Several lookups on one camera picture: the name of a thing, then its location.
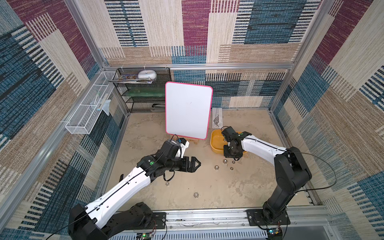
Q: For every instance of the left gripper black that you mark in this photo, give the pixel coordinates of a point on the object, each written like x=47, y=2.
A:
x=191, y=168

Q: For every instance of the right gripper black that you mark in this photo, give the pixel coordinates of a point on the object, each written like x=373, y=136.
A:
x=229, y=149

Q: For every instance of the yellow plastic storage box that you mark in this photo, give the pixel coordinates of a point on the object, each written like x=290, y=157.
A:
x=218, y=142

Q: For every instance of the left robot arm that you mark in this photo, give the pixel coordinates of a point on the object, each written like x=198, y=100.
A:
x=101, y=220

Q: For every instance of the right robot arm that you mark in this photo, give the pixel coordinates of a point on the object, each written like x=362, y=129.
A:
x=291, y=170

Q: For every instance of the white printed packet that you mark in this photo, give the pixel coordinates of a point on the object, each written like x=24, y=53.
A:
x=217, y=118

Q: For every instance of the pink framed whiteboard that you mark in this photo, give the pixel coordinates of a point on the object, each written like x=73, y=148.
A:
x=188, y=109

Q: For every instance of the white round device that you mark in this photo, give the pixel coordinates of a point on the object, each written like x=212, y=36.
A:
x=147, y=75

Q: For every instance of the magazine on shelf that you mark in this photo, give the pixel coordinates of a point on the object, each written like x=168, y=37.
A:
x=133, y=79

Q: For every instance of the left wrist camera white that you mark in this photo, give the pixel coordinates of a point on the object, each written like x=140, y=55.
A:
x=183, y=145

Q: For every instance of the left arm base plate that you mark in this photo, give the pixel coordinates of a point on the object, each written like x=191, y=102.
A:
x=155, y=220

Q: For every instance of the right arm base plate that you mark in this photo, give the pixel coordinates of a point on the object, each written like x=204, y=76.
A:
x=261, y=217

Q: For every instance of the black wire shelf rack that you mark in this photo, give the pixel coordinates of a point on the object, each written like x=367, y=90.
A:
x=142, y=98

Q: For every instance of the aluminium front rail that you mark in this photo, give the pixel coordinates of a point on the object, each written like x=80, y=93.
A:
x=307, y=223

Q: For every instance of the white wire wall basket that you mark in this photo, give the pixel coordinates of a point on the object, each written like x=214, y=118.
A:
x=92, y=105

